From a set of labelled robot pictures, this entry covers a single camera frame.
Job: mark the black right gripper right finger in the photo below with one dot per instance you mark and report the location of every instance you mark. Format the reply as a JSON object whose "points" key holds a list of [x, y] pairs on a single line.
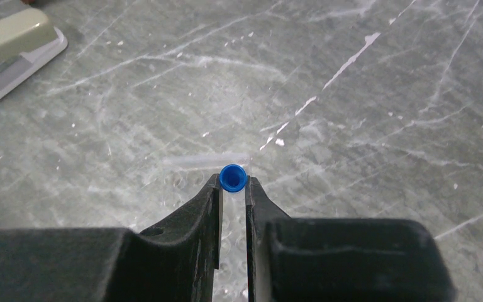
{"points": [[339, 259]]}

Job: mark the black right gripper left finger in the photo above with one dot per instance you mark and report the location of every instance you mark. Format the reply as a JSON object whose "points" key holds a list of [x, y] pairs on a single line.
{"points": [[172, 260]]}

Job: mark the blue capped test tube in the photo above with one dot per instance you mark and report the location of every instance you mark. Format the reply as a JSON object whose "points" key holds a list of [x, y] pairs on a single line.
{"points": [[233, 179]]}

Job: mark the beige stapler-like case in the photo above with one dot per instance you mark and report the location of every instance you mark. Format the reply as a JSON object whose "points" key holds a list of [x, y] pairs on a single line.
{"points": [[28, 41]]}

